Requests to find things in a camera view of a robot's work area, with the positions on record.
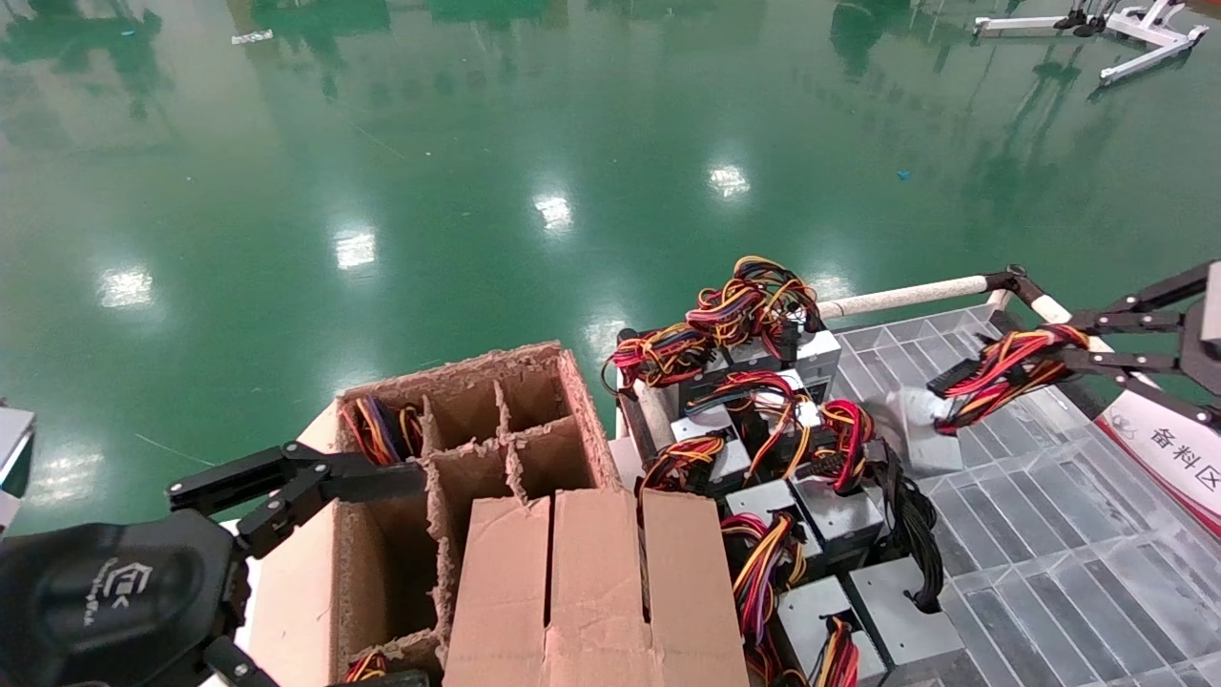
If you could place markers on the white floor stand frame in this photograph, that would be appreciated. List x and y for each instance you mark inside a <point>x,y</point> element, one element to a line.
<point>1145,33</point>

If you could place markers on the small white litter scrap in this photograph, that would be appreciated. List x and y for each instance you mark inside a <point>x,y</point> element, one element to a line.
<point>253,37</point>

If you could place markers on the brown cardboard box with dividers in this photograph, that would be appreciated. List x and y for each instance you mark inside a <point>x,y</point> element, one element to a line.
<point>296,592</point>

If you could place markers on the clear ribbed shelf panel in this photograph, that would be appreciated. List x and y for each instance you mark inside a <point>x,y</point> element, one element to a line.
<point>1049,534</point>

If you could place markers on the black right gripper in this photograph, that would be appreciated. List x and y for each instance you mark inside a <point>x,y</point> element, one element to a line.
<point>1200,367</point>

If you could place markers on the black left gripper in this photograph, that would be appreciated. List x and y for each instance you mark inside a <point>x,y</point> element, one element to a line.
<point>105,601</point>

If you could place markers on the white sign with red stripe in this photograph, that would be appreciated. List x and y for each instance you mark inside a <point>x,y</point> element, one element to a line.
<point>1164,448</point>

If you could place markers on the slotted cardboard divider strip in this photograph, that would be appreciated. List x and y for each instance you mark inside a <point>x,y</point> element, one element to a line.
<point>591,592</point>

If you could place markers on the black tube joint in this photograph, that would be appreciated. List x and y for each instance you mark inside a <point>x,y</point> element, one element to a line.
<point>1016,283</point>

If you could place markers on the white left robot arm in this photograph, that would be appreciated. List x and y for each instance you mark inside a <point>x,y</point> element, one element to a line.
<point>13,458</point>

